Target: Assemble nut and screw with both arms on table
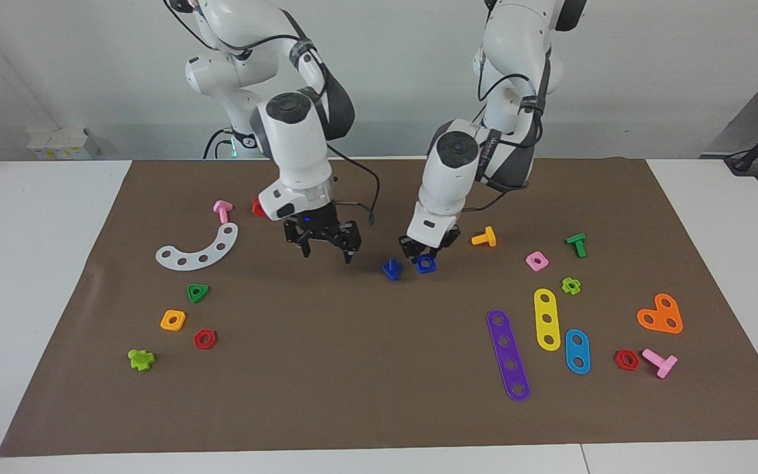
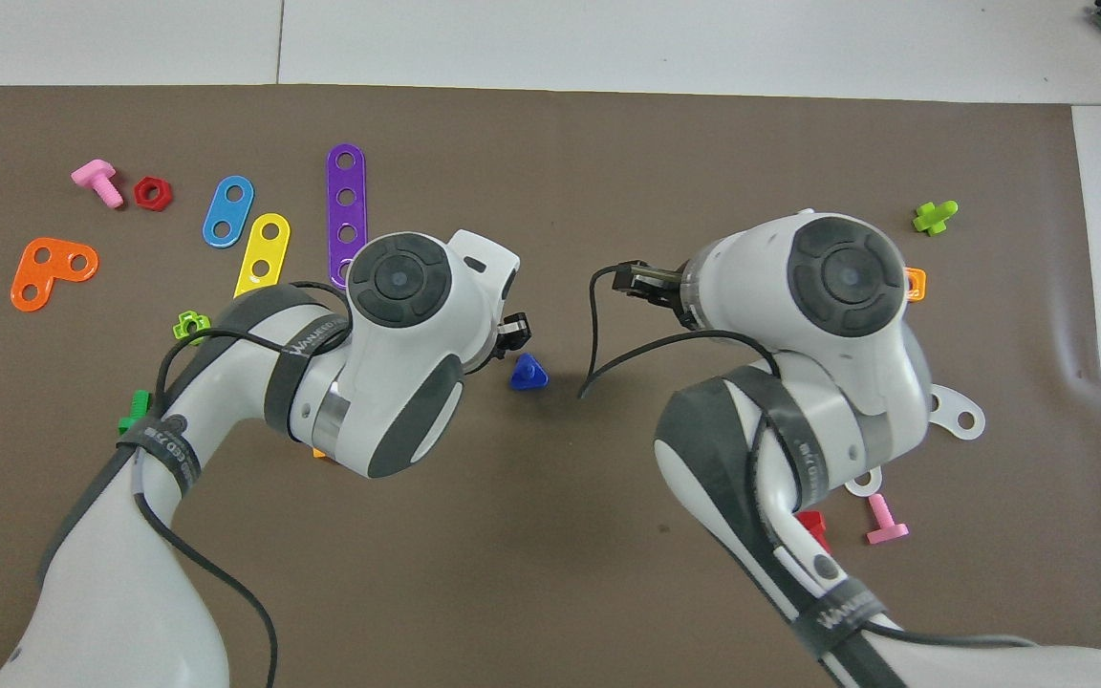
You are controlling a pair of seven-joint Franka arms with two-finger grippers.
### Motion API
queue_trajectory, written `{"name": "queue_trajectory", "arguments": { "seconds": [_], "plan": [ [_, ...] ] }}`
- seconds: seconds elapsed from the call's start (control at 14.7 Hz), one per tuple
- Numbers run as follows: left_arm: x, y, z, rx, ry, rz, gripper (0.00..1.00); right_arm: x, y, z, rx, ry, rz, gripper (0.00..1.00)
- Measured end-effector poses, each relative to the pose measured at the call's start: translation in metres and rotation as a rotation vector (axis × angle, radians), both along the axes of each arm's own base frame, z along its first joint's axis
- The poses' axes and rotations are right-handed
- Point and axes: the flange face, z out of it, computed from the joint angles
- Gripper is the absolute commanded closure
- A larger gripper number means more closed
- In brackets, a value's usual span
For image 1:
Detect white curved perforated strip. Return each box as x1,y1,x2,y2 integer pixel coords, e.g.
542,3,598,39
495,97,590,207
155,223,240,271

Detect brown table mat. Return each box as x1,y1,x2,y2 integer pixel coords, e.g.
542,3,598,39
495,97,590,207
0,157,758,457

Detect purple four-hole plastic strip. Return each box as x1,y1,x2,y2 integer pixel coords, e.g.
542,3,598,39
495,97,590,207
486,309,531,402

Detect yellow three-hole plastic strip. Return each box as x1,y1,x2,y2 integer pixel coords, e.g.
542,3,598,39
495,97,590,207
533,288,562,352

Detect blue two-hole plastic strip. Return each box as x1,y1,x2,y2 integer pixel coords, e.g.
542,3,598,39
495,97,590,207
564,329,592,376

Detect orange heart-shaped plastic plate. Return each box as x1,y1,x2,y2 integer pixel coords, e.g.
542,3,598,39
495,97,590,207
636,293,684,335

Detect white cardboard box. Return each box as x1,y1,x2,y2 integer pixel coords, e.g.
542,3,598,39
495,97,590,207
26,127,101,161

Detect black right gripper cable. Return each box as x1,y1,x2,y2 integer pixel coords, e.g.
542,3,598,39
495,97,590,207
326,144,381,226

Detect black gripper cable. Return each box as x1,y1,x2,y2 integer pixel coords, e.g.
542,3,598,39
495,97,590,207
461,63,545,213
326,144,381,226

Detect black right base cable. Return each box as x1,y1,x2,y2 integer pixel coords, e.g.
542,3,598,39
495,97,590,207
203,128,234,159

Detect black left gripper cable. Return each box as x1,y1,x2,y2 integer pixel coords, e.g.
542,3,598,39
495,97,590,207
461,63,545,213

